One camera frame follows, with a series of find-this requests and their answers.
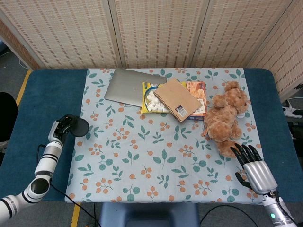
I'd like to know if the woven folding screen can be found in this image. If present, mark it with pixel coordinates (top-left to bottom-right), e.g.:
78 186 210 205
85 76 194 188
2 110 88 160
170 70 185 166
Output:
0 0 303 103

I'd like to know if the floral leaf and fruit tablecloth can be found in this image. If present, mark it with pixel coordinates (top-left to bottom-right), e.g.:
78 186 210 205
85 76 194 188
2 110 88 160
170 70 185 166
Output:
64 68 266 205

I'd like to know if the orange picture book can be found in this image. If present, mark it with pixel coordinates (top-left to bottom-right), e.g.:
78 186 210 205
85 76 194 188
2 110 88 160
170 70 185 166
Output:
185 80 208 120

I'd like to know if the black floor cable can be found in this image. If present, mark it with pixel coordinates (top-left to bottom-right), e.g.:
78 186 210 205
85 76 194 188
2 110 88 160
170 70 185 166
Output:
199 204 264 227

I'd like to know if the teal table cover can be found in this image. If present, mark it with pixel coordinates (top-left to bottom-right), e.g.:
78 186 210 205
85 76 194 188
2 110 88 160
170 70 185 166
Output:
0 68 303 204

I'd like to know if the brown teddy bear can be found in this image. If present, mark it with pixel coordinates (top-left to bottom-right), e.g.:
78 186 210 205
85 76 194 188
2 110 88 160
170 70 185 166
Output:
203 80 252 158

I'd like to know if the yellow marshmallow bag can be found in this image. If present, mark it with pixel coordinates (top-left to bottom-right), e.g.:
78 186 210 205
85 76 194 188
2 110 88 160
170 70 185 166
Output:
141 81 188 115

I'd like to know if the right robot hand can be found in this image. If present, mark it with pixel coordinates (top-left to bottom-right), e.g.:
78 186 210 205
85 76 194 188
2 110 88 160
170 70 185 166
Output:
230 143 278 196

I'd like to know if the brown spiral notebook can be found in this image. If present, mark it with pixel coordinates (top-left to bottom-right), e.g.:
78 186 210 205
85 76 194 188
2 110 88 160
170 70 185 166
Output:
153 78 204 123

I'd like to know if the black round chair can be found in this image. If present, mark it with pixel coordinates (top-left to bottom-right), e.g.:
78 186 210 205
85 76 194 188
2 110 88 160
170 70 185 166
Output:
0 92 19 143

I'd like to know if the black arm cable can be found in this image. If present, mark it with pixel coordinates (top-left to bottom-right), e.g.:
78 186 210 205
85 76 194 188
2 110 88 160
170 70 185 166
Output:
37 143 103 227

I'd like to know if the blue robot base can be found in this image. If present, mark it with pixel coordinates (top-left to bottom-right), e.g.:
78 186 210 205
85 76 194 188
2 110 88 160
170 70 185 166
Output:
99 202 200 227

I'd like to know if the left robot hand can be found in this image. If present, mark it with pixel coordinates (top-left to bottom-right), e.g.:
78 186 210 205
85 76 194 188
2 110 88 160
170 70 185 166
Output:
48 114 78 143

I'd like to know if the grey laptop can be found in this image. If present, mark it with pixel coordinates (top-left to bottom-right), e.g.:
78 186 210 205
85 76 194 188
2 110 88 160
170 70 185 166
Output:
104 68 168 108

